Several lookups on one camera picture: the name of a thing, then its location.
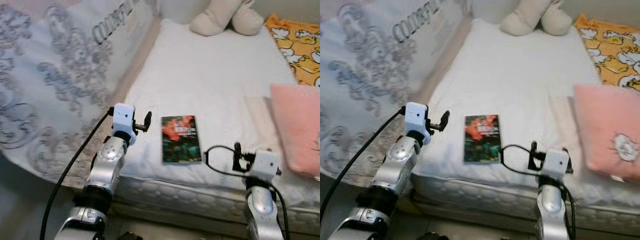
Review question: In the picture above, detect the yellow cartoon egg blanket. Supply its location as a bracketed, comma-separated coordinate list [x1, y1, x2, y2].
[573, 14, 640, 92]
[264, 13, 321, 88]

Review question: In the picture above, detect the dark red green book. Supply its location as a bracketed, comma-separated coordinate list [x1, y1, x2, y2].
[463, 114, 502, 164]
[161, 115, 203, 164]

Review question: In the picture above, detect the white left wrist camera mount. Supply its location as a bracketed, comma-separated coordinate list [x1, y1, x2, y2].
[404, 102, 430, 139]
[112, 103, 137, 139]

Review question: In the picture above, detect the white sheeted bed mattress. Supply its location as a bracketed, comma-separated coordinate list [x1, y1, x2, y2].
[112, 19, 321, 237]
[412, 19, 640, 237]

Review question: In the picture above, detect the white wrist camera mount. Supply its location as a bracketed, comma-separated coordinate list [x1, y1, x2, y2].
[252, 149, 281, 181]
[112, 103, 137, 139]
[544, 147, 572, 180]
[404, 102, 430, 139]

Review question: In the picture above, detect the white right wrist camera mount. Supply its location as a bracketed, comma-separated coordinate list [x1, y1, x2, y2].
[252, 149, 281, 181]
[544, 147, 572, 180]

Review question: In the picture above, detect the beige plush toy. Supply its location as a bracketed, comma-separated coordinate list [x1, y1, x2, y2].
[189, 0, 265, 37]
[500, 0, 573, 37]

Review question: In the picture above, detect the pink pillow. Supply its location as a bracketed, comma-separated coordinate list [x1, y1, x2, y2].
[270, 82, 321, 177]
[573, 83, 640, 182]

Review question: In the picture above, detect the white grey ornament patterned bedding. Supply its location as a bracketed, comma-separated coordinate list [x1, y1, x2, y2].
[320, 0, 473, 183]
[0, 0, 161, 183]

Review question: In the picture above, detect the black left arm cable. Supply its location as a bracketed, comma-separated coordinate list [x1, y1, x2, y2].
[39, 107, 115, 240]
[320, 106, 407, 221]

